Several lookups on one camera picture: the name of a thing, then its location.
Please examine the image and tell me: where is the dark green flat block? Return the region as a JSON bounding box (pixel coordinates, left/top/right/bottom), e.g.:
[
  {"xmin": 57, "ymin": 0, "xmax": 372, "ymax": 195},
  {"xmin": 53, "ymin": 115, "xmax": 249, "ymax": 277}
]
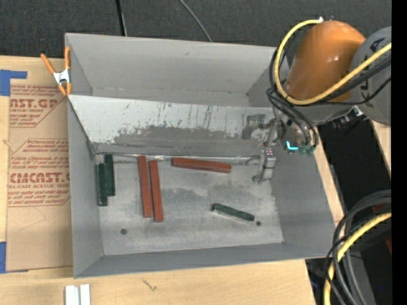
[
  {"xmin": 104, "ymin": 153, "xmax": 116, "ymax": 198},
  {"xmin": 96, "ymin": 162, "xmax": 109, "ymax": 207},
  {"xmin": 210, "ymin": 202, "xmax": 256, "ymax": 223}
]

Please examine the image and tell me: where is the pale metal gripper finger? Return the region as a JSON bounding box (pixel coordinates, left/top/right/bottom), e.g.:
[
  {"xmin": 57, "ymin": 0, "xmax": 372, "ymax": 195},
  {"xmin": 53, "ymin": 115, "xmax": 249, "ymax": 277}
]
[
  {"xmin": 242, "ymin": 114, "xmax": 266, "ymax": 140},
  {"xmin": 252, "ymin": 149, "xmax": 277, "ymax": 184}
]

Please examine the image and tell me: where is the red-brown flat block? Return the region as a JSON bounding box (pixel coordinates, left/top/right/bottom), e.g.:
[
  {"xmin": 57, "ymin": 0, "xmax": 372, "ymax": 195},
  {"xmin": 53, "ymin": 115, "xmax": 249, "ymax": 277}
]
[
  {"xmin": 170, "ymin": 156, "xmax": 233, "ymax": 175},
  {"xmin": 148, "ymin": 159, "xmax": 165, "ymax": 224},
  {"xmin": 137, "ymin": 155, "xmax": 155, "ymax": 219}
]

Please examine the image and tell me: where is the brown cardboard board red print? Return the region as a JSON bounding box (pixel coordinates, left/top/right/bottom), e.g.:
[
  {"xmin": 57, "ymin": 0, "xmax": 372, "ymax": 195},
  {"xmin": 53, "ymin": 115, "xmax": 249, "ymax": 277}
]
[{"xmin": 0, "ymin": 55, "xmax": 74, "ymax": 273}]

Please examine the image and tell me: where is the grey metal bin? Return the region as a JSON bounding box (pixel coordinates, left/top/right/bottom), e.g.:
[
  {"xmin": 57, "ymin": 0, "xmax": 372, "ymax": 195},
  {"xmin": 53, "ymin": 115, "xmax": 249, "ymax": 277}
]
[{"xmin": 64, "ymin": 32, "xmax": 338, "ymax": 279}]

